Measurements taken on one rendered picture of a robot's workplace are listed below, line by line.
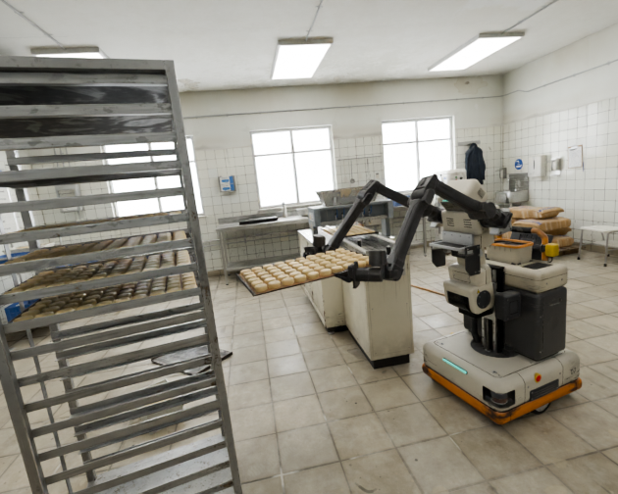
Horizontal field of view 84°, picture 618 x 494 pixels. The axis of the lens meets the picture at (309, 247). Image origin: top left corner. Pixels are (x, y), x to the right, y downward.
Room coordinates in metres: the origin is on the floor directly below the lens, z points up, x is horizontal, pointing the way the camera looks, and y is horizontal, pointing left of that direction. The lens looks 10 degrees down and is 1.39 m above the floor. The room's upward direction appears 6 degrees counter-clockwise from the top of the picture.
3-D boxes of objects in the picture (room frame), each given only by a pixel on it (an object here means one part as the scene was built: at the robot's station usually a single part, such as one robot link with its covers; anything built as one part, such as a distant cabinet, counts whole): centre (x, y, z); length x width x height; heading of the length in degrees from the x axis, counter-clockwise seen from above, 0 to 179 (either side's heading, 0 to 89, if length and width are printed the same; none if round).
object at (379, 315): (2.68, -0.48, 0.45); 0.70 x 0.34 x 0.90; 8
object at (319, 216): (3.18, -0.40, 1.01); 0.72 x 0.33 x 0.34; 98
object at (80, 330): (1.49, 0.82, 0.87); 0.64 x 0.03 x 0.03; 110
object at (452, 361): (1.99, -1.09, 0.16); 0.67 x 0.64 x 0.25; 111
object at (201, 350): (2.82, 1.12, 0.01); 0.60 x 0.40 x 0.03; 55
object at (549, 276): (2.02, -1.18, 0.59); 0.55 x 0.34 x 0.83; 21
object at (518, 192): (6.19, -3.75, 0.93); 0.99 x 0.38 x 1.09; 9
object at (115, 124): (1.30, 0.76, 1.68); 0.60 x 0.40 x 0.02; 110
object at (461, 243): (1.89, -0.82, 0.93); 0.28 x 0.16 x 0.22; 21
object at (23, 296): (1.12, 0.68, 1.14); 0.64 x 0.03 x 0.03; 110
